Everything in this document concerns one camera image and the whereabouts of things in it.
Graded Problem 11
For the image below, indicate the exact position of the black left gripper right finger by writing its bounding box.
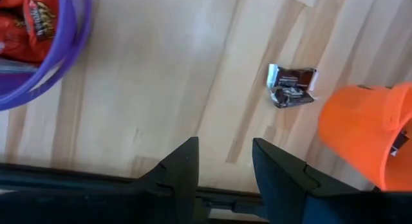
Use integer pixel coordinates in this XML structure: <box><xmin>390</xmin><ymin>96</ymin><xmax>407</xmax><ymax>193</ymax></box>
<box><xmin>252</xmin><ymin>137</ymin><xmax>412</xmax><ymax>224</ymax></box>

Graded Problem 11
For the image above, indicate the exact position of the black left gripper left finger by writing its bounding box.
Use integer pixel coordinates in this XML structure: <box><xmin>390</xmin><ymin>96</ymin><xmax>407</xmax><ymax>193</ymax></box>
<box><xmin>0</xmin><ymin>136</ymin><xmax>200</xmax><ymax>224</ymax></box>

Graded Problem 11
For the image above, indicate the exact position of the brown Hershey's candy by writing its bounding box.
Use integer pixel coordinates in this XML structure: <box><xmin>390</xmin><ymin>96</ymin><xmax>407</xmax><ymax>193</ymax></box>
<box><xmin>389</xmin><ymin>130</ymin><xmax>410</xmax><ymax>157</ymax></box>
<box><xmin>266</xmin><ymin>63</ymin><xmax>320</xmax><ymax>109</ymax></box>

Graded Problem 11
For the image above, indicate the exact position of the orange plastic bucket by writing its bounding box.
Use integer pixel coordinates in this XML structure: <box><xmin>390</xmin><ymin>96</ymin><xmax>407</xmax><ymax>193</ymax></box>
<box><xmin>317</xmin><ymin>81</ymin><xmax>412</xmax><ymax>192</ymax></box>

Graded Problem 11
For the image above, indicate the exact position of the purple plastic bucket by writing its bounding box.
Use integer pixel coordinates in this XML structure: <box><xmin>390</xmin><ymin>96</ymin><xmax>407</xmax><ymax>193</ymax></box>
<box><xmin>0</xmin><ymin>0</ymin><xmax>94</xmax><ymax>111</ymax></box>

